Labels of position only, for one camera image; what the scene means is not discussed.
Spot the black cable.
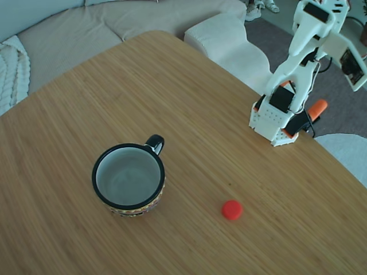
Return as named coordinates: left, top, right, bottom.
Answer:
left=317, top=56, right=335, bottom=74

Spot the beige sofa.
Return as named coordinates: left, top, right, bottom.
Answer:
left=0, top=0, right=247, bottom=100

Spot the white sneaker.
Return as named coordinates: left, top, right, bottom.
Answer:
left=244, top=0, right=263, bottom=22
left=262, top=0, right=280, bottom=14

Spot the red bottle cap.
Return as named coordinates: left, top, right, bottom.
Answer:
left=221, top=199, right=244, bottom=221

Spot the white round fabric seat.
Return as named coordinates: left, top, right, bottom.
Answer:
left=314, top=133, right=367, bottom=188

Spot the white textured ottoman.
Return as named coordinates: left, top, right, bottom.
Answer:
left=183, top=13, right=275, bottom=97

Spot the black rimmed patterned mug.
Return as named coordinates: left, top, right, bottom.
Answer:
left=91, top=133, right=167, bottom=219

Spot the white knit blanket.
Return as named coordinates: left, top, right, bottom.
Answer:
left=0, top=36, right=32, bottom=117

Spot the grey floor rug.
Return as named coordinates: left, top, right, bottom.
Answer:
left=243, top=15, right=367, bottom=138

